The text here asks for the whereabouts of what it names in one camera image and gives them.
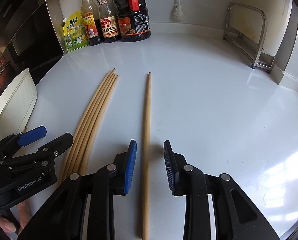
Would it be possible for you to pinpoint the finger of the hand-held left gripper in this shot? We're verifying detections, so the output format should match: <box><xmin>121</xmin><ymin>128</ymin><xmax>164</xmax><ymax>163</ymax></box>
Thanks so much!
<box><xmin>0</xmin><ymin>133</ymin><xmax>74</xmax><ymax>170</ymax></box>
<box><xmin>0</xmin><ymin>126</ymin><xmax>47</xmax><ymax>160</ymax></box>

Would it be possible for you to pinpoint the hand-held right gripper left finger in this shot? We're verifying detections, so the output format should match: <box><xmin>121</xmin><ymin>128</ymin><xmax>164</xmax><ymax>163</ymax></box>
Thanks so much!
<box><xmin>17</xmin><ymin>140</ymin><xmax>137</xmax><ymax>240</ymax></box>

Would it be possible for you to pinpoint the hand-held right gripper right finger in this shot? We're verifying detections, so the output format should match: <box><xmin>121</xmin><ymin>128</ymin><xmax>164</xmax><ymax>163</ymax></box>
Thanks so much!
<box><xmin>163</xmin><ymin>140</ymin><xmax>272</xmax><ymax>240</ymax></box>

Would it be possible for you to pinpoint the single wooden chopstick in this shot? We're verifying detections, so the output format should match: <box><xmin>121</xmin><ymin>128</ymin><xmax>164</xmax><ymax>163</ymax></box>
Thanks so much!
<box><xmin>141</xmin><ymin>72</ymin><xmax>152</xmax><ymax>240</ymax></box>

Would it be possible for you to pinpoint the bundle of wooden chopsticks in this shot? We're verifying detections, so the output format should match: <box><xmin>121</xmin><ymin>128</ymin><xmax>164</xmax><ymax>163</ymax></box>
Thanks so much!
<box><xmin>58</xmin><ymin>68</ymin><xmax>120</xmax><ymax>188</ymax></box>

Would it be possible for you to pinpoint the person's left hand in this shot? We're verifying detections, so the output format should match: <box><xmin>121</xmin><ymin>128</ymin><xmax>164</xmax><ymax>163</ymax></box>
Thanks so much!
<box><xmin>0</xmin><ymin>202</ymin><xmax>37</xmax><ymax>233</ymax></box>

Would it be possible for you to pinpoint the white round basin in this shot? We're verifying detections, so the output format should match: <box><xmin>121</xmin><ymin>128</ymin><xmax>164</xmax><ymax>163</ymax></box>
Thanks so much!
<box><xmin>0</xmin><ymin>67</ymin><xmax>38</xmax><ymax>142</ymax></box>

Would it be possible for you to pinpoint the black range hood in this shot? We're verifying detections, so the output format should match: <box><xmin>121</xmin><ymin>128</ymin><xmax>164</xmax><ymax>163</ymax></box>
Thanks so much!
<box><xmin>0</xmin><ymin>0</ymin><xmax>65</xmax><ymax>80</ymax></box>

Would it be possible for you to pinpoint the yellow green seasoning pouch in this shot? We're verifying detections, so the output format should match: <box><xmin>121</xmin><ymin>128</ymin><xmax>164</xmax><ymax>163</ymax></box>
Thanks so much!
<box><xmin>62</xmin><ymin>10</ymin><xmax>89</xmax><ymax>53</ymax></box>

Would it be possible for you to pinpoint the dark vinegar bottle yellow cap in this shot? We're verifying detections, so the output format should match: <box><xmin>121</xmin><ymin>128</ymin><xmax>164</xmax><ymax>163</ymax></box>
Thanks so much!
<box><xmin>80</xmin><ymin>0</ymin><xmax>103</xmax><ymax>46</ymax></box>

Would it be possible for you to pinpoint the clear soy sauce bottle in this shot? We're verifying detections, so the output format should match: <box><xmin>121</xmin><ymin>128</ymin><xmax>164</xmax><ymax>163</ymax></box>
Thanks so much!
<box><xmin>96</xmin><ymin>0</ymin><xmax>121</xmax><ymax>43</ymax></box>

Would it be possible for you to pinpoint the large soy sauce jug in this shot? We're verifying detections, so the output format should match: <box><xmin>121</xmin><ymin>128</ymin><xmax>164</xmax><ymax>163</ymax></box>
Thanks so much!
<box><xmin>114</xmin><ymin>0</ymin><xmax>151</xmax><ymax>42</ymax></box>

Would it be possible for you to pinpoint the white dish brush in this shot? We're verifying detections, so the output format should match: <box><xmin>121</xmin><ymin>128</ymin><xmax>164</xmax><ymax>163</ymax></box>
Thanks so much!
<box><xmin>170</xmin><ymin>0</ymin><xmax>187</xmax><ymax>22</ymax></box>

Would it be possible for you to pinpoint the metal cutting board rack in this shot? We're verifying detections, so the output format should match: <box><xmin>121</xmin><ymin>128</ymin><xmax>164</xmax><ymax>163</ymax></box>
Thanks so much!
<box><xmin>223</xmin><ymin>2</ymin><xmax>276</xmax><ymax>75</ymax></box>

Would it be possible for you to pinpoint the white cutting board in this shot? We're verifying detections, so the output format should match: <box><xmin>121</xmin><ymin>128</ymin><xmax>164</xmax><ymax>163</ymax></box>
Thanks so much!
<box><xmin>275</xmin><ymin>4</ymin><xmax>298</xmax><ymax>85</ymax></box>

